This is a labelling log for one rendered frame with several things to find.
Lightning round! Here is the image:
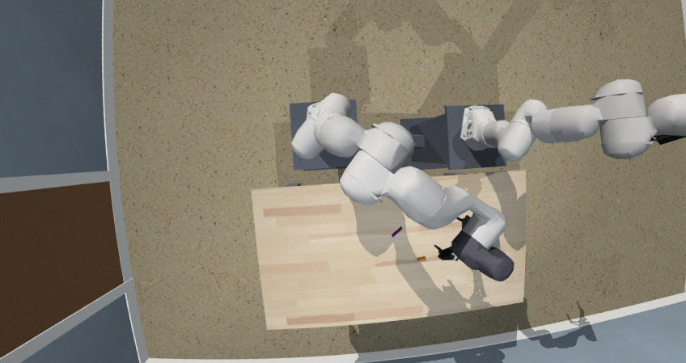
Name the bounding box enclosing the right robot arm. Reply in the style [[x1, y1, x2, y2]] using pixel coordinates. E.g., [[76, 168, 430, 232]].
[[291, 93, 514, 281]]

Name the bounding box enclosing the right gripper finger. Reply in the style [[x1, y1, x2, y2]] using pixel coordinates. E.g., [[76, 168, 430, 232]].
[[434, 245, 458, 261], [456, 215, 470, 229]]

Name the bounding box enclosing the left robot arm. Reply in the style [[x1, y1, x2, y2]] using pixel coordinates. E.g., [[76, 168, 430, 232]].
[[460, 79, 686, 162]]

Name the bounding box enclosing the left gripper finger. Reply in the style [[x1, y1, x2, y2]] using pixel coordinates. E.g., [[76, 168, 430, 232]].
[[651, 135, 684, 145]]

